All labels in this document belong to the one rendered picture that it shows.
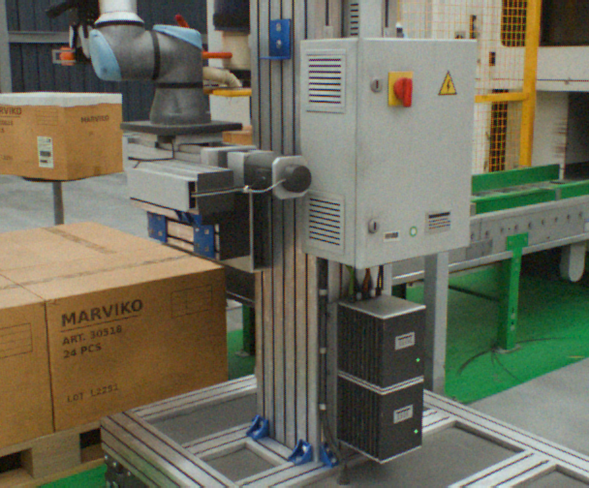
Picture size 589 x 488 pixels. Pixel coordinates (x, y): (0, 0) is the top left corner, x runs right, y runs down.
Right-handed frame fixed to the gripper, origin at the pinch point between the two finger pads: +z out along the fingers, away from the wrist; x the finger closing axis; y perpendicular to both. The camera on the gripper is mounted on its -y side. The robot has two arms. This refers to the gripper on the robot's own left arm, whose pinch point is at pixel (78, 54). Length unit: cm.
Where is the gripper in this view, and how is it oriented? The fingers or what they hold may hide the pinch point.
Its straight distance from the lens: 259.0
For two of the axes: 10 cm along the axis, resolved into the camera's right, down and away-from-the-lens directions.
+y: 7.9, -1.4, 5.9
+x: -6.1, -1.7, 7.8
